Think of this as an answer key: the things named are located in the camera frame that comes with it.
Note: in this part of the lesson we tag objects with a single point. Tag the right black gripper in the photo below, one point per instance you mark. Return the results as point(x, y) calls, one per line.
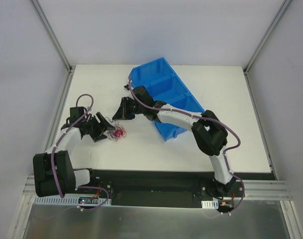
point(128, 108)

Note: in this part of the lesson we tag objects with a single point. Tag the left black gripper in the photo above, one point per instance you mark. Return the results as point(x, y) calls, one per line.
point(97, 128)

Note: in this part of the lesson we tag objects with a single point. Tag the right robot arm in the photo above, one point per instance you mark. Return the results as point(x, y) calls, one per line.
point(209, 134)

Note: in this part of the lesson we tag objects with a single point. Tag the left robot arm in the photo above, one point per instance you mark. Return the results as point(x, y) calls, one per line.
point(53, 171)

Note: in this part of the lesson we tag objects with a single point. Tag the blue three-compartment bin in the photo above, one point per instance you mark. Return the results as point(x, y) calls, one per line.
point(163, 84)

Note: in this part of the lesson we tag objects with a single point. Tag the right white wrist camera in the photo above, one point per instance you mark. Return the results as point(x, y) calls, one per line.
point(128, 87)

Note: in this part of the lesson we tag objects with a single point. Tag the left aluminium frame post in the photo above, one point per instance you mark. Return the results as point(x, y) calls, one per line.
point(51, 34)

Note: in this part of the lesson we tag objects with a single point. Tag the aluminium frame post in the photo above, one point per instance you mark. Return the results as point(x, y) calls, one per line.
point(51, 34)
point(269, 31)

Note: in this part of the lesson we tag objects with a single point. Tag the left white cable duct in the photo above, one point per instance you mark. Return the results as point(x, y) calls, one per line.
point(72, 201)

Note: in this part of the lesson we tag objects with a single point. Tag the white cable duct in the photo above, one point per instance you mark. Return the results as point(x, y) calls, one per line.
point(72, 201)
point(213, 204)

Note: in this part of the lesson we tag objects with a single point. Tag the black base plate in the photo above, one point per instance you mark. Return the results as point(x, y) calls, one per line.
point(167, 189)

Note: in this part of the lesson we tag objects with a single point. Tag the right white cable duct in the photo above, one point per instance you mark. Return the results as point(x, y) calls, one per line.
point(213, 204)

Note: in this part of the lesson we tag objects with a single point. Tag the right aluminium frame post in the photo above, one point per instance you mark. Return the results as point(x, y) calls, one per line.
point(269, 31)

